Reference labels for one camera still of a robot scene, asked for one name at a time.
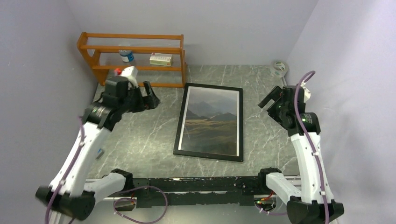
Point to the picture frame black and wood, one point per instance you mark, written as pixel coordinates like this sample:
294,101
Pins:
210,122

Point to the blue white small jar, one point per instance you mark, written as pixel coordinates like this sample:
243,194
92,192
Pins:
126,55

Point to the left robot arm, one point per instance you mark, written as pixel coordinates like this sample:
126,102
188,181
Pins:
86,148

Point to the clear tape roll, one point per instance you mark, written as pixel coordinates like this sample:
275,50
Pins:
278,68

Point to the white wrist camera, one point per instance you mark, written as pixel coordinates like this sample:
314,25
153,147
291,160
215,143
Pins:
130,73
307,92

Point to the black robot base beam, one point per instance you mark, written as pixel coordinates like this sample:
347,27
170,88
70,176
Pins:
178,191

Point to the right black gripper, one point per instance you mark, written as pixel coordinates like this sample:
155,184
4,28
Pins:
275,94

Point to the white cream small box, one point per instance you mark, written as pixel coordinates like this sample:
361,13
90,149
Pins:
161,59

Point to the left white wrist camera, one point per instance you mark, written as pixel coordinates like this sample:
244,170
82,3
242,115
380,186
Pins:
130,73

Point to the blue grey eraser block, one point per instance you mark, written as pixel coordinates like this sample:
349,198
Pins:
99,154

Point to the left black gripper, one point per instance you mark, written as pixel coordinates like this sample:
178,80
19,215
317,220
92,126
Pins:
149,101

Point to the landscape photo print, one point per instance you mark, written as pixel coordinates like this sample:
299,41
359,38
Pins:
212,120

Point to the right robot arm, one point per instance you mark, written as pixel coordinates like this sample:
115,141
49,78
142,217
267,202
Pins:
306,154

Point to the orange wooden shelf rack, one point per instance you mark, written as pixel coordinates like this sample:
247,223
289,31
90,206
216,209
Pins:
105,53

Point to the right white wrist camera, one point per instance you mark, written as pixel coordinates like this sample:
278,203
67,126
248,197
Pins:
307,92

